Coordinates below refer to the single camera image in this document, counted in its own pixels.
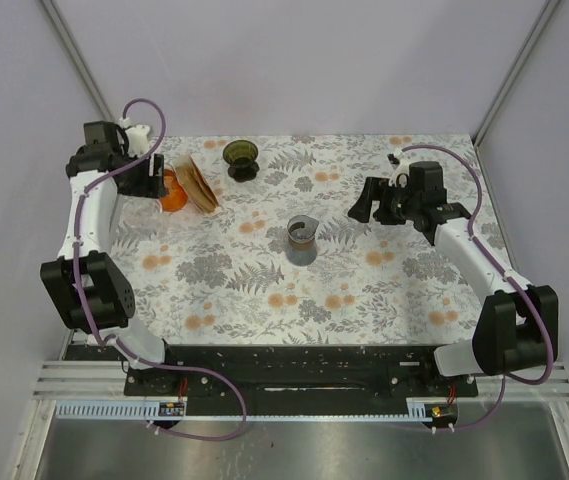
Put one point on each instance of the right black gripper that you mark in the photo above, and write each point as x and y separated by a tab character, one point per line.
377	190

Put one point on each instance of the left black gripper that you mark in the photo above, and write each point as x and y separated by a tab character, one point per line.
151	186

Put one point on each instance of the glass coffee carafe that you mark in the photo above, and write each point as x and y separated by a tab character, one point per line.
301	247

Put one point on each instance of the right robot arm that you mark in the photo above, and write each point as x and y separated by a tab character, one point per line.
517	327

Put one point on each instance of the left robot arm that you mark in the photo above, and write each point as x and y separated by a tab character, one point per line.
88	290

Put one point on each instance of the brown coffee filter stack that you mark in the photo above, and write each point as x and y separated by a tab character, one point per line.
196	187

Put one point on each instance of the dark green dripper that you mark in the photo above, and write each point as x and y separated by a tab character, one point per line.
241	157

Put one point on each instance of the glass of orange liquid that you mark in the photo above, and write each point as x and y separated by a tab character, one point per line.
175	198

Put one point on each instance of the floral tablecloth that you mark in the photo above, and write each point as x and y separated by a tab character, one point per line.
280	262

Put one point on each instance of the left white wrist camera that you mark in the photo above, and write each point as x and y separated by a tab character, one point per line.
138	135

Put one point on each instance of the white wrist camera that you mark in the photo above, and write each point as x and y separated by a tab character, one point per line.
400	162
138	135

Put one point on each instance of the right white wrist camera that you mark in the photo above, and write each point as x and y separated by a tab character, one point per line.
400	162

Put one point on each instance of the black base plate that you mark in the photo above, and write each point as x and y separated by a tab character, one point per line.
400	371

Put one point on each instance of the white slotted cable duct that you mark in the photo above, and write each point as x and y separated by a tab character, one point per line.
148	410

